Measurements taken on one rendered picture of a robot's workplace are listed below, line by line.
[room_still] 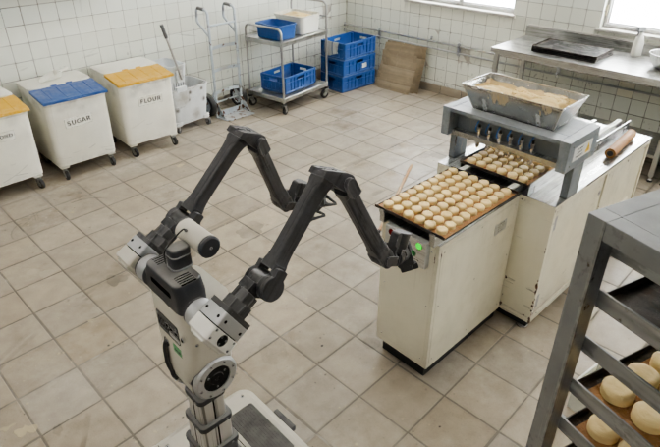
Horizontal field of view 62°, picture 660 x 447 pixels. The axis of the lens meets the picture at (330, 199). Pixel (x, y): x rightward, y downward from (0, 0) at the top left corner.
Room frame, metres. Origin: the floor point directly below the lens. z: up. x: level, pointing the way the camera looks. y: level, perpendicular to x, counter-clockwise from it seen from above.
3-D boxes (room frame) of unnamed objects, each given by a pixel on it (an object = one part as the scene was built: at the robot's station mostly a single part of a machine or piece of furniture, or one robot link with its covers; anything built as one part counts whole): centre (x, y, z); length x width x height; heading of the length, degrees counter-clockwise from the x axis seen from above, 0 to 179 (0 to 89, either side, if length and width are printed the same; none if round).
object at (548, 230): (3.04, -1.33, 0.42); 1.28 x 0.72 x 0.84; 134
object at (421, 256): (2.11, -0.35, 0.77); 0.24 x 0.04 x 0.14; 44
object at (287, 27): (6.13, 0.59, 0.88); 0.40 x 0.30 x 0.16; 49
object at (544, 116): (2.71, -0.98, 1.25); 0.56 x 0.29 x 0.14; 44
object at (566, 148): (2.71, -0.98, 1.01); 0.72 x 0.33 x 0.34; 44
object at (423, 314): (2.36, -0.62, 0.45); 0.70 x 0.34 x 0.90; 134
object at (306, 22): (6.44, 0.37, 0.90); 0.44 x 0.36 x 0.20; 54
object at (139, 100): (5.05, 1.86, 0.38); 0.64 x 0.54 x 0.77; 43
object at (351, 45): (6.93, -0.23, 0.50); 0.60 x 0.40 x 0.20; 138
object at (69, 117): (4.59, 2.31, 0.38); 0.64 x 0.54 x 0.77; 45
